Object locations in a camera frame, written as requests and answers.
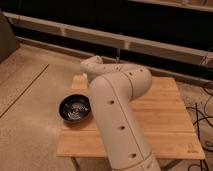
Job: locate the black bowl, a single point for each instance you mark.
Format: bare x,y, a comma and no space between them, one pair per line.
75,108

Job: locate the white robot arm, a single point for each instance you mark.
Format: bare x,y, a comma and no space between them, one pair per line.
111,88

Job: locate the white window frame rail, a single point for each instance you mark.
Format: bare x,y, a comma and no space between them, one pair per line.
123,42

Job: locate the wooden table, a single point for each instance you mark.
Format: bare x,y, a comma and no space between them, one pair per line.
162,117

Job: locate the grey cabinet corner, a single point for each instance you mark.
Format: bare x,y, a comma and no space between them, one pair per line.
8,40

